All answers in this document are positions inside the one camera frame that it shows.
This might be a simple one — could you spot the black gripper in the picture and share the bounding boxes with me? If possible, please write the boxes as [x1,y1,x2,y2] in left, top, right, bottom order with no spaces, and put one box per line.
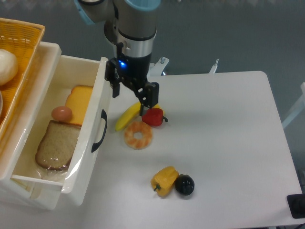
[105,54,159,116]

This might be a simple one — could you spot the white drawer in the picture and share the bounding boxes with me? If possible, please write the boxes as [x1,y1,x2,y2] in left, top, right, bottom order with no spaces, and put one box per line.
[0,56,110,209]

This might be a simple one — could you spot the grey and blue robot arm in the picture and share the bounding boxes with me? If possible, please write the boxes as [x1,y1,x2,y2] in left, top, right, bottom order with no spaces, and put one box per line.
[74,0,161,115]

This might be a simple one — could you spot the white drawer cabinet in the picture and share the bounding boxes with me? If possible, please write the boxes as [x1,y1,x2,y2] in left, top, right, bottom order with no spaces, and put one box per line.
[0,42,61,208]

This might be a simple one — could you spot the yellow banana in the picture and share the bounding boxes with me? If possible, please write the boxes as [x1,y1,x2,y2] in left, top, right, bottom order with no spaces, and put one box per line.
[115,102,160,134]

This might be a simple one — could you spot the red bell pepper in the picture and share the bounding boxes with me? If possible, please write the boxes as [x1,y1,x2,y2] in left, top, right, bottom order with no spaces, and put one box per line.
[142,108,168,126]

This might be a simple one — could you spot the orange cheese slice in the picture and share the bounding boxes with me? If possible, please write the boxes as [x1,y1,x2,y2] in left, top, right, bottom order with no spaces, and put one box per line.
[65,85,93,125]

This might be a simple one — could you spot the brown egg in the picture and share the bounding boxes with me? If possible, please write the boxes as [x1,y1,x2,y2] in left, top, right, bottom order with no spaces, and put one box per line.
[51,106,72,122]

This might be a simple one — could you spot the white clamp at table edge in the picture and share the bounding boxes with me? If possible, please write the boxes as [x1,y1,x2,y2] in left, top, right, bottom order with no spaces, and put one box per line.
[209,59,219,74]

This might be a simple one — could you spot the brown bread slice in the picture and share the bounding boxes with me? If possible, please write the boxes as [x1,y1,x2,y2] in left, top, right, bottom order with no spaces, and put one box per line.
[35,120,81,171]

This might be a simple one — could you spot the yellow bell pepper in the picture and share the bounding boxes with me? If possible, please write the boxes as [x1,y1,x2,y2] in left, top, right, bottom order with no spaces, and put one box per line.
[151,166,179,198]

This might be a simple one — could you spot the black round fruit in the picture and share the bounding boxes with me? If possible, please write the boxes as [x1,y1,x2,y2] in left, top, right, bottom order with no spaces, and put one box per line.
[174,174,195,196]

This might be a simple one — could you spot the orange woven basket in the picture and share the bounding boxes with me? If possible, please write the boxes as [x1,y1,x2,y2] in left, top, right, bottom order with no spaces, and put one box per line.
[0,18,45,138]

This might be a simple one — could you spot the white bread bun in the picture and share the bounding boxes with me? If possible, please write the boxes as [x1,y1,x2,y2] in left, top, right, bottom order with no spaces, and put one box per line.
[0,49,19,86]

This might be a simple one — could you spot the black device at table edge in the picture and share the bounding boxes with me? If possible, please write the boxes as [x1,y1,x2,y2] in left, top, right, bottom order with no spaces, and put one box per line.
[286,194,305,219]

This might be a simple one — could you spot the black upper drawer handle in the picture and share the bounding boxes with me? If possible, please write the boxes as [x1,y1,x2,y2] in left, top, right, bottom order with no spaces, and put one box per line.
[91,109,108,153]

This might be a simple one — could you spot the orange shrimp ring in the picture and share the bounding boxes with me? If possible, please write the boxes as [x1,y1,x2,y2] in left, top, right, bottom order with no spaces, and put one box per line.
[123,121,153,150]

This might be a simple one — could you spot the white frame at right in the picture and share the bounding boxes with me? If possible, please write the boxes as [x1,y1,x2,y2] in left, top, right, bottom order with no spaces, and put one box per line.
[282,83,305,129]

